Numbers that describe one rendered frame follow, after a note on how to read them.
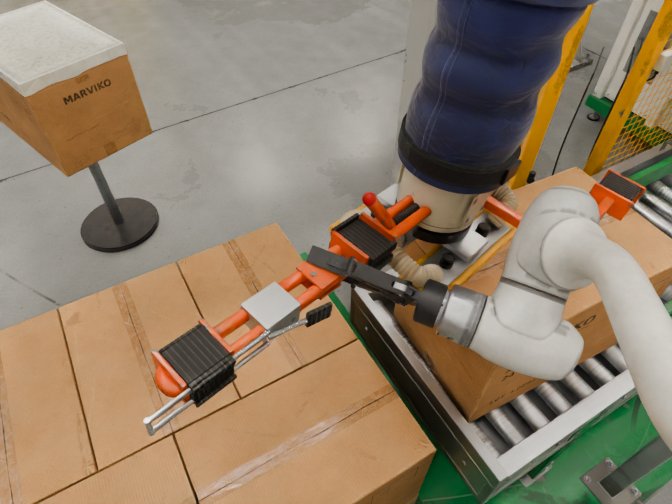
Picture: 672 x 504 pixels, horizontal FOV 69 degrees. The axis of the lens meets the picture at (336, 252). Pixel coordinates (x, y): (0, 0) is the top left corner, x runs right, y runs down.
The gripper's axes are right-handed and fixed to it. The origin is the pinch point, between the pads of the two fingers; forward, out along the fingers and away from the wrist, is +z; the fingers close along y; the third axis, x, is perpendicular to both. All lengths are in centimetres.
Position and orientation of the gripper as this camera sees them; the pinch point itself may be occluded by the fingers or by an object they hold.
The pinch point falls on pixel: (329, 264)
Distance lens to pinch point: 84.7
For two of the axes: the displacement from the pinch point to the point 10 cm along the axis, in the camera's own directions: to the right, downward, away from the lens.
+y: 1.7, 2.2, 9.6
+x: 3.8, -9.1, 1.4
